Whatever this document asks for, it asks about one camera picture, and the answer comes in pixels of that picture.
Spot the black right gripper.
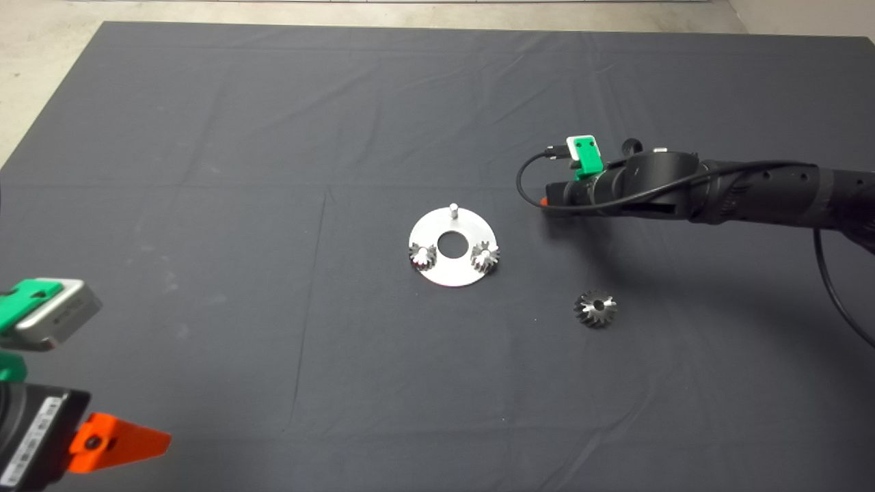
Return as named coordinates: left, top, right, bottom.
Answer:
left=538, top=169, right=624, bottom=216

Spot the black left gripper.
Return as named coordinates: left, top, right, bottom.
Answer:
left=0, top=383, right=172, bottom=492

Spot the large steel gear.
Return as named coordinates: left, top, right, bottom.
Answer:
left=574, top=289, right=619, bottom=329

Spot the round metal plate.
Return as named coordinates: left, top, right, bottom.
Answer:
left=409, top=203, right=498, bottom=290

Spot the dark grey table cloth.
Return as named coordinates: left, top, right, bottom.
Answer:
left=0, top=20, right=875, bottom=492

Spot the black camera cable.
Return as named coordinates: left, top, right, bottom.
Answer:
left=515, top=150, right=875, bottom=351

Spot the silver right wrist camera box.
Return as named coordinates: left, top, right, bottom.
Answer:
left=545, top=135, right=598, bottom=165

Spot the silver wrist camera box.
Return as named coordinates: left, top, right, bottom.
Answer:
left=0, top=277, right=103, bottom=353
left=545, top=135, right=598, bottom=165

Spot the green right camera mount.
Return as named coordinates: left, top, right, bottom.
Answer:
left=572, top=137, right=606, bottom=181

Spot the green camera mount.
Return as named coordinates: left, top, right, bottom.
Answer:
left=0, top=279, right=64, bottom=383
left=572, top=137, right=606, bottom=181

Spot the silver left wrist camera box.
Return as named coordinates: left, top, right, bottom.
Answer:
left=0, top=277, right=103, bottom=353

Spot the green left camera mount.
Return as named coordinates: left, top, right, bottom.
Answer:
left=0, top=279, right=64, bottom=383

